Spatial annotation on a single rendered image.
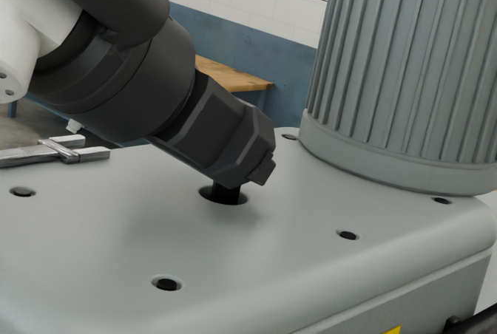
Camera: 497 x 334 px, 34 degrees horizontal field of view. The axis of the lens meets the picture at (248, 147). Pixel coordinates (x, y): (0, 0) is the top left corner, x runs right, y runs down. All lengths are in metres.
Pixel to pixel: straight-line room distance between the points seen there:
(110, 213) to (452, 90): 0.31
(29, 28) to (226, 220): 0.21
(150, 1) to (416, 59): 0.31
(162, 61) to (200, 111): 0.05
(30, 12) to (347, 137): 0.37
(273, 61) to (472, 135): 5.30
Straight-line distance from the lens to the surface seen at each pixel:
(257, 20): 6.12
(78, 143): 0.67
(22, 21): 0.43
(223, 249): 0.53
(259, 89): 5.83
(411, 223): 0.65
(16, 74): 0.42
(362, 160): 0.72
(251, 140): 0.53
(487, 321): 0.73
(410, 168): 0.71
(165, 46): 0.49
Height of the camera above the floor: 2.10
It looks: 17 degrees down
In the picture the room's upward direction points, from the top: 11 degrees clockwise
